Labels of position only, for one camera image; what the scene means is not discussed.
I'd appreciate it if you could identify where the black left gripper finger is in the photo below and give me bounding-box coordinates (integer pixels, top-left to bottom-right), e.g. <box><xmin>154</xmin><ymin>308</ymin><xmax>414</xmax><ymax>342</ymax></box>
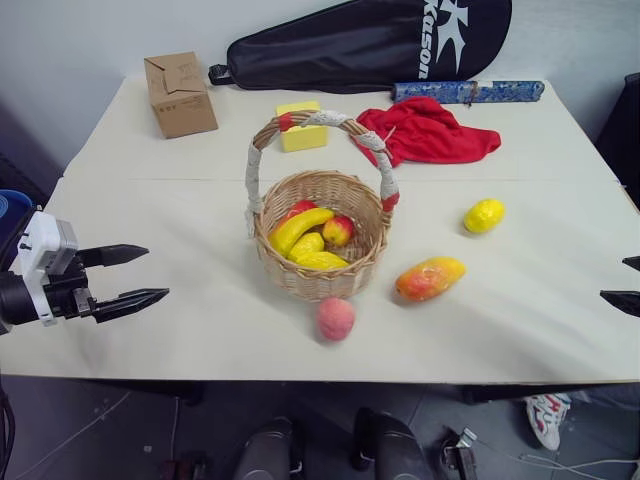
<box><xmin>92</xmin><ymin>287</ymin><xmax>171</xmax><ymax>325</ymax></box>
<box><xmin>78</xmin><ymin>243</ymin><xmax>151</xmax><ymax>270</ymax></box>

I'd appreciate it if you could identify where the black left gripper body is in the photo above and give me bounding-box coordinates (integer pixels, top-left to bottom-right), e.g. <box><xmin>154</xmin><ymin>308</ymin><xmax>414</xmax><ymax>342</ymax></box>
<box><xmin>41</xmin><ymin>251</ymin><xmax>99</xmax><ymax>322</ymax></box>

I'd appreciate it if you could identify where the small yellow ridged fruit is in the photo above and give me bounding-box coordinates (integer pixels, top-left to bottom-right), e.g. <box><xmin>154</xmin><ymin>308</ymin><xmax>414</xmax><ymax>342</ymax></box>
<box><xmin>287</xmin><ymin>232</ymin><xmax>327</xmax><ymax>261</ymax></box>

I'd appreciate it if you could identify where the blue bin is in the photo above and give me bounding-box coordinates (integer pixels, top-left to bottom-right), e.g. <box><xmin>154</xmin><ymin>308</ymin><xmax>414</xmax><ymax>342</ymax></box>
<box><xmin>0</xmin><ymin>188</ymin><xmax>35</xmax><ymax>254</ymax></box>

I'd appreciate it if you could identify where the white red sneaker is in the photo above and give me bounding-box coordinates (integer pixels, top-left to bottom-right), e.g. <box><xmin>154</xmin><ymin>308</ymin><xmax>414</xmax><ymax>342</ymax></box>
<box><xmin>524</xmin><ymin>392</ymin><xmax>572</xmax><ymax>451</ymax></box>

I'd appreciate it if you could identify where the yellow lemon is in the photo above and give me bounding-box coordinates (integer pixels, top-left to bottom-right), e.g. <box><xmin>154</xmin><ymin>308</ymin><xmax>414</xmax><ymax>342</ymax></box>
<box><xmin>462</xmin><ymin>198</ymin><xmax>507</xmax><ymax>235</ymax></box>

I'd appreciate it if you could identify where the brown cardboard box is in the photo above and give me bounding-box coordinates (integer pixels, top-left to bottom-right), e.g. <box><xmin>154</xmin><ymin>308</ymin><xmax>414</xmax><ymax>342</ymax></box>
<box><xmin>143</xmin><ymin>50</ymin><xmax>220</xmax><ymax>140</ymax></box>

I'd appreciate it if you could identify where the orange yellow mango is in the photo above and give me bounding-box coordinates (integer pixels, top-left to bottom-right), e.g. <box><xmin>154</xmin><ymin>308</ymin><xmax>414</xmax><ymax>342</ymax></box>
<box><xmin>394</xmin><ymin>255</ymin><xmax>468</xmax><ymax>303</ymax></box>

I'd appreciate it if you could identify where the dark rounded shape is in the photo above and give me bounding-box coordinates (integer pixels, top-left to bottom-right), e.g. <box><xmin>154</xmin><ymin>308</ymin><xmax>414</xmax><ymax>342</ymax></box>
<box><xmin>352</xmin><ymin>406</ymin><xmax>434</xmax><ymax>480</ymax></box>
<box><xmin>232</xmin><ymin>416</ymin><xmax>303</xmax><ymax>480</ymax></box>

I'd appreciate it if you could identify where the pink peach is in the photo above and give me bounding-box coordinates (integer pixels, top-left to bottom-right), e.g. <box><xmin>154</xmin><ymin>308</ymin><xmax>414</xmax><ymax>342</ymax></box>
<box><xmin>315</xmin><ymin>296</ymin><xmax>357</xmax><ymax>343</ymax></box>

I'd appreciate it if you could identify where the red yellow apple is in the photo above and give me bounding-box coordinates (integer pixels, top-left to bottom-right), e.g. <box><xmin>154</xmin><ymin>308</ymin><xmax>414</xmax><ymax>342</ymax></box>
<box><xmin>321</xmin><ymin>214</ymin><xmax>356</xmax><ymax>248</ymax></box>

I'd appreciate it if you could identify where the yellow foam block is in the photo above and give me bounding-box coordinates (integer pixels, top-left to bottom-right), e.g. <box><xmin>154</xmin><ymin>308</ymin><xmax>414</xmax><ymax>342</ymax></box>
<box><xmin>276</xmin><ymin>99</ymin><xmax>330</xmax><ymax>153</ymax></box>

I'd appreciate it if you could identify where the blue patterned roll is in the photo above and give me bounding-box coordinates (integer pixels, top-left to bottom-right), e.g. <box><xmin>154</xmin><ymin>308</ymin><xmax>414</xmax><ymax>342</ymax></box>
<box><xmin>390</xmin><ymin>78</ymin><xmax>545</xmax><ymax>106</ymax></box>

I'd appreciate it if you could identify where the red cloth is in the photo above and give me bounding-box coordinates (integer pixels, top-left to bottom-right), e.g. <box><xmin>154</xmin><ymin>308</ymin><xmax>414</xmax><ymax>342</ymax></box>
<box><xmin>355</xmin><ymin>96</ymin><xmax>503</xmax><ymax>169</ymax></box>

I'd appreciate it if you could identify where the black racket bag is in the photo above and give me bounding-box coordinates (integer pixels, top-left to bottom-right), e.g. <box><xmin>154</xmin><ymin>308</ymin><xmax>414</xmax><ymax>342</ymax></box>
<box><xmin>208</xmin><ymin>0</ymin><xmax>514</xmax><ymax>96</ymax></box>

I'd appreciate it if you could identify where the wicker basket with handle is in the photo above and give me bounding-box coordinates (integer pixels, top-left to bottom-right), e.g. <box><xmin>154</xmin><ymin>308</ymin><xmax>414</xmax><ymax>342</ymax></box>
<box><xmin>243</xmin><ymin>108</ymin><xmax>402</xmax><ymax>303</ymax></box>

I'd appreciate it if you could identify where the small metal bracket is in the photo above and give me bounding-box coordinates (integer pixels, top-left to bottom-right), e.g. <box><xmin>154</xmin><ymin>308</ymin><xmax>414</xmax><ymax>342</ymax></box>
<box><xmin>439</xmin><ymin>426</ymin><xmax>482</xmax><ymax>472</ymax></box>

